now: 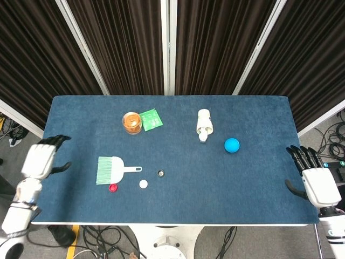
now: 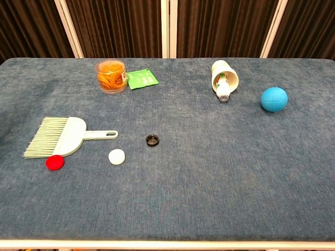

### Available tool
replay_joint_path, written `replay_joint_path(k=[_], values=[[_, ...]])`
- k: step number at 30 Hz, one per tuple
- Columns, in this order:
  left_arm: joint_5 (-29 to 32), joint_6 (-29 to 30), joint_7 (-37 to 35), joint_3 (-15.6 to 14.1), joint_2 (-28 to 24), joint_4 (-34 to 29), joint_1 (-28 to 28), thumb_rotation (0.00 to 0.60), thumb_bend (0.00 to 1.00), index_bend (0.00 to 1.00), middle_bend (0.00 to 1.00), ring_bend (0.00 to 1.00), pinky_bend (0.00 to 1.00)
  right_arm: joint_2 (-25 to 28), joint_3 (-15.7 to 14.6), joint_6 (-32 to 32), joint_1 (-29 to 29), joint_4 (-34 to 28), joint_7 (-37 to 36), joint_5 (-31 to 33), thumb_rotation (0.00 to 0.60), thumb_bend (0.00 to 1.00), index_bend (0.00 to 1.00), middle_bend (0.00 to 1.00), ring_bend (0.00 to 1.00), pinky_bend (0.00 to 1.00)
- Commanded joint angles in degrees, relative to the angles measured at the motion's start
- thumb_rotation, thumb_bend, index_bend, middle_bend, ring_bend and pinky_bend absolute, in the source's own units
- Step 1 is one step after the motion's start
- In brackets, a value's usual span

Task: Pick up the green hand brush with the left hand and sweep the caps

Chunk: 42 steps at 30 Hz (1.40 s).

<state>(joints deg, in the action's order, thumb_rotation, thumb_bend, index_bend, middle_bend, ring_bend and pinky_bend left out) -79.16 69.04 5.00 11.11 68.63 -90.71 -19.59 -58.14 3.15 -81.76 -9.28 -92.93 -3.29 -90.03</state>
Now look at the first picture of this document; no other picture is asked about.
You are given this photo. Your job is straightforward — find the blue ball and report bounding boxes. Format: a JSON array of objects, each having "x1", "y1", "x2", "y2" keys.
[{"x1": 224, "y1": 137, "x2": 241, "y2": 154}]

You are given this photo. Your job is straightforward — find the white frame rail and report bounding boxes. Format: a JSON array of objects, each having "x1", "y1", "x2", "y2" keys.
[
  {"x1": 296, "y1": 101, "x2": 345, "y2": 137},
  {"x1": 0, "y1": 99, "x2": 44, "y2": 139}
]

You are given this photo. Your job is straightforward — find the white plastic utensil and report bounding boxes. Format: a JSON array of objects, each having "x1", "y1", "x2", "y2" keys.
[{"x1": 95, "y1": 155, "x2": 143, "y2": 186}]

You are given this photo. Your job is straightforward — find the white tube in cup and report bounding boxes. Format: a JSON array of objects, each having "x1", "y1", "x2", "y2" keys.
[{"x1": 198, "y1": 126, "x2": 209, "y2": 144}]

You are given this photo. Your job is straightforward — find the clear jar orange rubber bands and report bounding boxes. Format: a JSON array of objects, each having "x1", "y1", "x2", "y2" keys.
[{"x1": 121, "y1": 111, "x2": 143, "y2": 135}]

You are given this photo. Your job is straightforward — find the white double frame post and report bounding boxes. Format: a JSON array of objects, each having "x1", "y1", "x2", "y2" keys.
[{"x1": 160, "y1": 0, "x2": 177, "y2": 96}]

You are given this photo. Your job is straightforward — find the dark brown curtain panel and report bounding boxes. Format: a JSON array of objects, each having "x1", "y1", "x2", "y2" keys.
[
  {"x1": 247, "y1": 0, "x2": 345, "y2": 133},
  {"x1": 0, "y1": 0, "x2": 102, "y2": 131},
  {"x1": 174, "y1": 0, "x2": 279, "y2": 96},
  {"x1": 65, "y1": 0, "x2": 165, "y2": 96}
]

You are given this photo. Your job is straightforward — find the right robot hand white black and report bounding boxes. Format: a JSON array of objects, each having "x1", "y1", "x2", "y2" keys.
[{"x1": 285, "y1": 145, "x2": 342, "y2": 208}]

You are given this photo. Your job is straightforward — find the black floor cables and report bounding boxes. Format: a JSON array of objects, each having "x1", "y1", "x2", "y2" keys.
[
  {"x1": 0, "y1": 112, "x2": 26, "y2": 148},
  {"x1": 314, "y1": 110, "x2": 345, "y2": 163},
  {"x1": 26, "y1": 224, "x2": 151, "y2": 259}
]

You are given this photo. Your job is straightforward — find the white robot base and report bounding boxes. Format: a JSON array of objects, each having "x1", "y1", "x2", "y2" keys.
[{"x1": 128, "y1": 224, "x2": 206, "y2": 259}]

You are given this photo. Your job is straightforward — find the yellow floor tape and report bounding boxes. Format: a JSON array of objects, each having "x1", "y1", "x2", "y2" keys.
[{"x1": 65, "y1": 224, "x2": 81, "y2": 259}]

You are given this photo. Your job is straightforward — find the green sachet packet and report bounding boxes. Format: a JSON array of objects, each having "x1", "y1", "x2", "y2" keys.
[{"x1": 138, "y1": 108, "x2": 164, "y2": 132}]

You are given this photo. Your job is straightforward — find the blue table cloth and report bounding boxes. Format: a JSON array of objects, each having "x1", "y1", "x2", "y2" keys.
[{"x1": 30, "y1": 94, "x2": 320, "y2": 226}]

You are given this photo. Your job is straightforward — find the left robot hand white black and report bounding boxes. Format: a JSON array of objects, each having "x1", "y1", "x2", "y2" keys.
[{"x1": 20, "y1": 134, "x2": 72, "y2": 181}]

